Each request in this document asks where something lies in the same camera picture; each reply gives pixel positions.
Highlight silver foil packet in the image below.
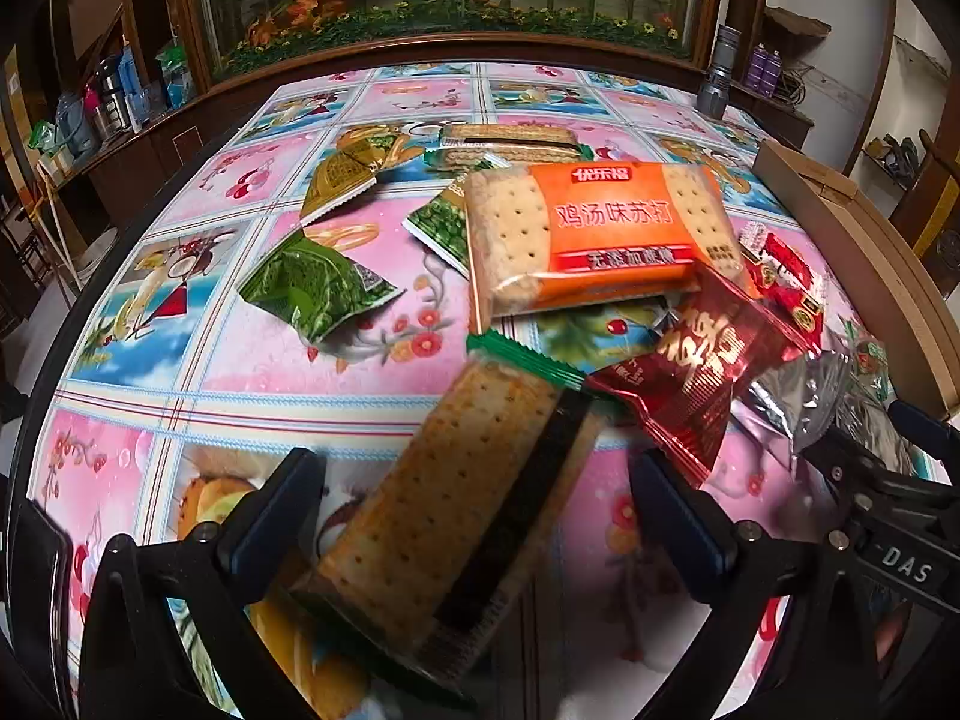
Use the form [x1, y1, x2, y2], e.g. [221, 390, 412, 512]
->
[721, 323, 913, 475]

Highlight green-ended cracker packet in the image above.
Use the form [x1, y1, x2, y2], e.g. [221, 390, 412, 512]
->
[295, 330, 605, 684]

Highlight dark red snack packet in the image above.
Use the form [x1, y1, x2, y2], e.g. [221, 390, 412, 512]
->
[586, 265, 811, 488]

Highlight dark green pea packet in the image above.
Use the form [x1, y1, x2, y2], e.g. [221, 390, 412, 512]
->
[238, 231, 404, 346]

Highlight orange soda cracker packet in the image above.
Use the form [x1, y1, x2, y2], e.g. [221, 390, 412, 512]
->
[466, 161, 747, 332]

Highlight green garlic pea packet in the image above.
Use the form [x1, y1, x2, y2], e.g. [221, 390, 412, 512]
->
[402, 177, 469, 277]

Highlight floral patterned tablecloth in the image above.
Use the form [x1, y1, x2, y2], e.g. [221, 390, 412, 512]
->
[24, 60, 947, 720]

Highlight cardboard box tray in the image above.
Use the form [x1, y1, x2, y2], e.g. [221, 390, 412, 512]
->
[754, 140, 960, 418]

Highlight red white candy packet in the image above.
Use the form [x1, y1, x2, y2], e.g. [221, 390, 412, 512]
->
[739, 223, 825, 351]

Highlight olive yellow snack packet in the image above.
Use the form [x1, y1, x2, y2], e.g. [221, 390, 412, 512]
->
[299, 138, 389, 227]

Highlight grey flashlight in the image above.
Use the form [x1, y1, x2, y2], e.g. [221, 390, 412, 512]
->
[695, 25, 740, 121]

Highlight green cracker packet far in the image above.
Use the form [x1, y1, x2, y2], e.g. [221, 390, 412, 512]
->
[423, 124, 594, 171]

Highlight bottles on side counter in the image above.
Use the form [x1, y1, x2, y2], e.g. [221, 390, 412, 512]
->
[28, 43, 195, 174]

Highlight purple bottles on shelf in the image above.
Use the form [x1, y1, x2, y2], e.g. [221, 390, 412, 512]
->
[745, 44, 782, 98]

